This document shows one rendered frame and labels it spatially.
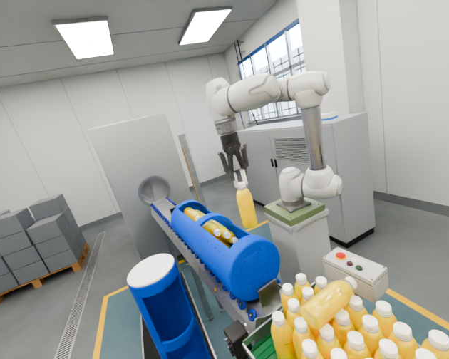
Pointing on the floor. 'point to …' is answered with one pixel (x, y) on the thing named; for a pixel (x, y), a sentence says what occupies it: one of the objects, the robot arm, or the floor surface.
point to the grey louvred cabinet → (358, 173)
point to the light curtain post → (192, 169)
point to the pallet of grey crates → (31, 246)
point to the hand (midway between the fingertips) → (239, 179)
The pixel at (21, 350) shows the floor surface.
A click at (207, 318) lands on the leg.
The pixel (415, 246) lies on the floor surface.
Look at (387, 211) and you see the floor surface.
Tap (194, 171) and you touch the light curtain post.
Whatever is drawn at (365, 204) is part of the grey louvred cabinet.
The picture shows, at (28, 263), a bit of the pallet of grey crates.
